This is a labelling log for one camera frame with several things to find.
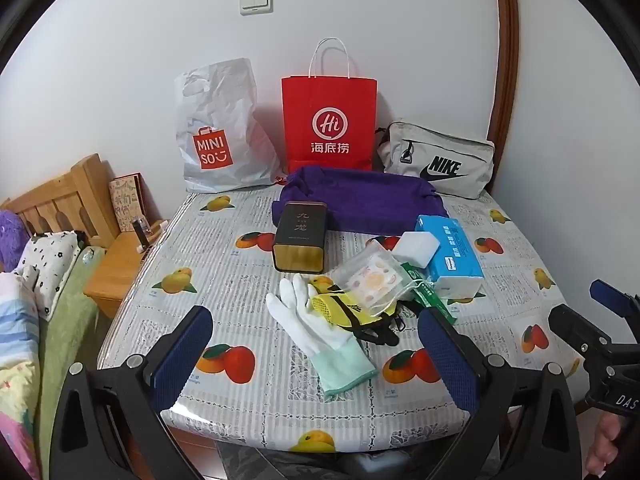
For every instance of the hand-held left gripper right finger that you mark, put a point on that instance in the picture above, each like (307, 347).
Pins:
(445, 355)

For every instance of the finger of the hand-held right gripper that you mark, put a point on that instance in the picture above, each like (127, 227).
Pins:
(575, 325)
(615, 297)

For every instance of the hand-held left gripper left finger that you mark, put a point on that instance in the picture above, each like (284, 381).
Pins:
(182, 355)

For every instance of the green sachet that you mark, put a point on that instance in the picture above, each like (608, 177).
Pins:
(435, 302)

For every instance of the clear plastic packet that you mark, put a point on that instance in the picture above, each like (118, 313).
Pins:
(370, 275)

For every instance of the white sponge block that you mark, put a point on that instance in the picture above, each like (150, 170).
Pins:
(415, 247)

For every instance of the yellow pouch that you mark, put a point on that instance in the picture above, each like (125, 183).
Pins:
(335, 307)

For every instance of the white glove with mint cuff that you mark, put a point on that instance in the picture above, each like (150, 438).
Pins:
(320, 340)

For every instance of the person's right hand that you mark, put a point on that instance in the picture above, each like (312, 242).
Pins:
(607, 447)

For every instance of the fruit-printed tablecloth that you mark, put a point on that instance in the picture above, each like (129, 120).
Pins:
(250, 310)

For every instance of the blue tissue pack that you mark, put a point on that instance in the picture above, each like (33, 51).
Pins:
(455, 255)

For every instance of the wooden nightstand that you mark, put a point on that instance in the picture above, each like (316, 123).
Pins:
(117, 270)

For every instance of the green blanket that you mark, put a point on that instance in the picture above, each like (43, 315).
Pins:
(65, 350)

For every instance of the small dark bottle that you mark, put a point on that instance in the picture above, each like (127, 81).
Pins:
(141, 232)

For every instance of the polka dot pillow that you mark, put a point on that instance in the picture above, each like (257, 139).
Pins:
(50, 265)

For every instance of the colourful printed blanket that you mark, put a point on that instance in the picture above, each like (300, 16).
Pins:
(17, 360)

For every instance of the patterned card box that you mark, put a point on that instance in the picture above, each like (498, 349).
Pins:
(125, 200)

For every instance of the dark tin box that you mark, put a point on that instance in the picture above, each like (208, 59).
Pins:
(300, 230)

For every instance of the purple towel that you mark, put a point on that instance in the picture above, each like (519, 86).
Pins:
(360, 200)

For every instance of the beige waist bag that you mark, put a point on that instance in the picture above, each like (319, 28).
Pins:
(480, 160)

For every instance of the wooden headboard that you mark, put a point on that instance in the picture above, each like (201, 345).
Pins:
(85, 190)

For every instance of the purple plush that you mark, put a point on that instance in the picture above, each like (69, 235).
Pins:
(12, 240)

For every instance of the white plastic shopping bag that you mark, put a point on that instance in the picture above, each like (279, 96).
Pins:
(225, 100)

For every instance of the red paper bag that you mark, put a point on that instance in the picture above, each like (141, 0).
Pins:
(330, 100)

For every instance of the brown door frame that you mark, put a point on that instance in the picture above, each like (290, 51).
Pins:
(505, 60)

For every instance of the white wall switch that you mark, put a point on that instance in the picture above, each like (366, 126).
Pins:
(256, 1)

